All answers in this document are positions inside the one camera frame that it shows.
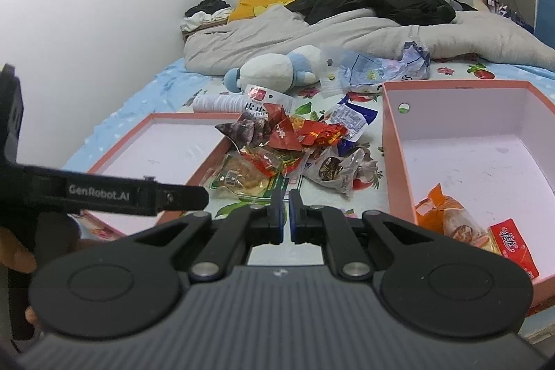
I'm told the clear packet of yellow cakes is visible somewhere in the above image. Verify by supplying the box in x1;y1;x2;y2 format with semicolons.
209;151;288;203

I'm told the clear plastic bag blue print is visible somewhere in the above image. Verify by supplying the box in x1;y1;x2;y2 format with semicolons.
321;49;406;98

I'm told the orange snack packet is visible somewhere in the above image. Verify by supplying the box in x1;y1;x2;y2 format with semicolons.
415;183;492;246

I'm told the deep pink cardboard box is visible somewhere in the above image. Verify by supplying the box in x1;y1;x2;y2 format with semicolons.
382;81;555;316

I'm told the blue white snack packet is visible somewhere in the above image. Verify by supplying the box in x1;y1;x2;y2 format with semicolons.
325;95;379;142

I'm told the red triangular snack packet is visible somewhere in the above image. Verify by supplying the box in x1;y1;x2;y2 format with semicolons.
264;103;305;152

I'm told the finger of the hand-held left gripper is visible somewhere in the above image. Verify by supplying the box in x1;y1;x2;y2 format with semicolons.
143;177;210;217

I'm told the crumpled purple white bag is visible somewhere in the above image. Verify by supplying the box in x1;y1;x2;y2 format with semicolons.
399;41;431;81

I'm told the floral bed sheet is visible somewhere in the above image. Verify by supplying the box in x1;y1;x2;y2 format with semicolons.
63;53;555;225

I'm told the shallow pink box lid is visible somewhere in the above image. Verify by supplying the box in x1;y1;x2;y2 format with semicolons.
80;112;244;238

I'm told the white packet with red label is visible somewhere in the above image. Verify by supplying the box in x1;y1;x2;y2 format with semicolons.
242;84;294;118

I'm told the red gold candy packet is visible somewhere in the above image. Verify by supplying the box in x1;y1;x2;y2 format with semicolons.
295;116;350;148

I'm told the red green snack packet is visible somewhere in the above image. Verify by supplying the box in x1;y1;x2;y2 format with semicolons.
240;148;309;177

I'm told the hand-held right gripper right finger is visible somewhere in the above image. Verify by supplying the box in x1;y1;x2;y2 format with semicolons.
289;189;448;283

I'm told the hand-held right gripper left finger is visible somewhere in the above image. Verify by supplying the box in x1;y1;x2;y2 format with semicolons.
126;189;285;283

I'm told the blue white plush toy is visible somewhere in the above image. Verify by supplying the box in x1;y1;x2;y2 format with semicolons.
224;45;335;94

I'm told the group of small bottles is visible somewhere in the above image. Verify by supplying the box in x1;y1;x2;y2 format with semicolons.
475;0;535;29

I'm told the blue cushioned panel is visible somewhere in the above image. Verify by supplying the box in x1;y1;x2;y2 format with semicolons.
534;0;555;51

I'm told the purple brown snack packet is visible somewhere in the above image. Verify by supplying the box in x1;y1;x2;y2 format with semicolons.
215;112;272;150

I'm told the pile of black clothing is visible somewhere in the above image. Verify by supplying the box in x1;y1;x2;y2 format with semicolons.
286;0;478;27

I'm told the person's left hand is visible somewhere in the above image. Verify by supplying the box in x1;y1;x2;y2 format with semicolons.
0;228;39;274

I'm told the grey duvet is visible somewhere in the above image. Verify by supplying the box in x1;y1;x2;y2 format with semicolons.
184;3;555;75

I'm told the yellow blanket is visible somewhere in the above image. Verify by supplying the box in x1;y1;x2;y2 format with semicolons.
228;0;322;23

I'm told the heap of dark white clothes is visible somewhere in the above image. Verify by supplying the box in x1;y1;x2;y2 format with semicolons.
182;0;233;33

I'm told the silver brown snack packet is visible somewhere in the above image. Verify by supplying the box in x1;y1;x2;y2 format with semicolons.
302;148;379;200

